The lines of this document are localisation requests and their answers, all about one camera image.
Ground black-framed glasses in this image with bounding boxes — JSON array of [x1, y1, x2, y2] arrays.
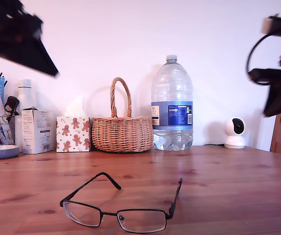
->
[[59, 172, 183, 234]]

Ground white metal bottle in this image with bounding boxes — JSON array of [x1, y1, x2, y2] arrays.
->
[[14, 78, 37, 154]]

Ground black bottle opener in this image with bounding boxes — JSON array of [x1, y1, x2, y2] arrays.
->
[[3, 96, 20, 123]]

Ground white tissue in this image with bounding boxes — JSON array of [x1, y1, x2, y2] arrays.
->
[[65, 97, 85, 118]]

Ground white printed carton box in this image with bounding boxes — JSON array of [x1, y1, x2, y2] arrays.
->
[[21, 107, 54, 155]]

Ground gingerbread print tissue box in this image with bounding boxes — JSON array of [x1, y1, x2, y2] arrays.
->
[[55, 117, 92, 153]]

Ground large clear water bottle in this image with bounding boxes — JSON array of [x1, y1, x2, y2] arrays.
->
[[151, 54, 194, 152]]

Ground small white round camera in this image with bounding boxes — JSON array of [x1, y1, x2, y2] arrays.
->
[[223, 117, 247, 150]]

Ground arm camera box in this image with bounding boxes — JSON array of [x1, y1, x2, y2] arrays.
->
[[261, 14, 281, 40]]

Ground wicker basket with handle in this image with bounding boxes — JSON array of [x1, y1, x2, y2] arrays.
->
[[91, 77, 154, 154]]

